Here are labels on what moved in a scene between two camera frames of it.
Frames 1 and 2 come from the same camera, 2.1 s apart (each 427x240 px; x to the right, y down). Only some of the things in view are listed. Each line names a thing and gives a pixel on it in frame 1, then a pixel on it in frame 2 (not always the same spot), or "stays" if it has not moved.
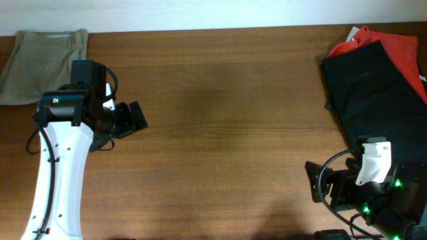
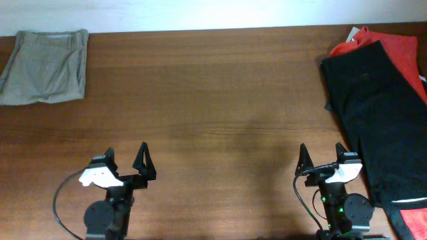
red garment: (402, 50) stays
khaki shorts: (39, 61) stays
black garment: (371, 96) stays
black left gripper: (129, 123) → (148, 170)
